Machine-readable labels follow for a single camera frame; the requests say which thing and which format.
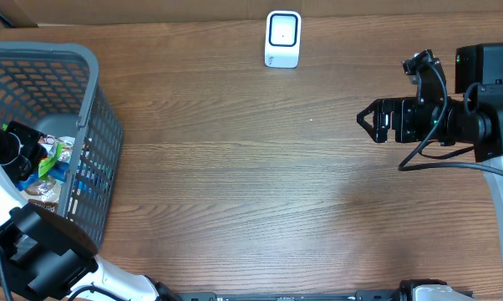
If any grey plastic shopping basket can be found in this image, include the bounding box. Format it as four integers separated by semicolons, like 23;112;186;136
0;41;124;246

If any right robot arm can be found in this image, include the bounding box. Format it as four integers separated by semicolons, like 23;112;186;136
356;43;503;298

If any beige cookie snack bag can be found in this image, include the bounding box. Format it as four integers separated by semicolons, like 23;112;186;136
20;135;75;213

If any blue snack bar wrapper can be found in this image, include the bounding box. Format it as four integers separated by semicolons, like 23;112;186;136
15;161;69;191

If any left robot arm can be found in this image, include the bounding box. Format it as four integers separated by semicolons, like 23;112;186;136
0;122;179;300

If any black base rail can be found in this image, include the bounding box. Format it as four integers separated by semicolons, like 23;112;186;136
177;289;395;301

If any white barcode scanner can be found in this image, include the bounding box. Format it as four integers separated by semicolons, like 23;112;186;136
264;10;302;69

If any green snack bag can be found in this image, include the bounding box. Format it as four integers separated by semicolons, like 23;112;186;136
38;142;64;178

